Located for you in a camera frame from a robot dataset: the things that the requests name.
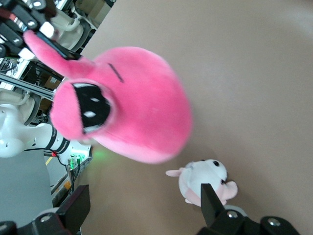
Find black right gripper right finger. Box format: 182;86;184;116
198;183;301;235

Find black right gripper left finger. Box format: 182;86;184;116
0;185;91;235

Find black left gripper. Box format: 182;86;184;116
0;0;81;61

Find brown table cover sheet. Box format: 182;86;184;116
51;0;313;235

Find white pink plush dog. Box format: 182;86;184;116
165;158;238;206

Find round pink plush toy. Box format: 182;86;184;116
23;29;194;165

